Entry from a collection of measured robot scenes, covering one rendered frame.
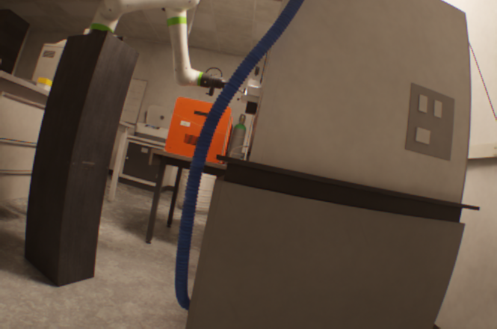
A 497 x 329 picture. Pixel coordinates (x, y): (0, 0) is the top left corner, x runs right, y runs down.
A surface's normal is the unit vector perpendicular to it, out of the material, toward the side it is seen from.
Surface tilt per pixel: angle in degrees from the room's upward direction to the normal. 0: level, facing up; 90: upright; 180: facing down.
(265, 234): 90
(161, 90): 90
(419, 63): 90
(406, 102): 90
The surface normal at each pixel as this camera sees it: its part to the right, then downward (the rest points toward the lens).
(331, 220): 0.03, -0.09
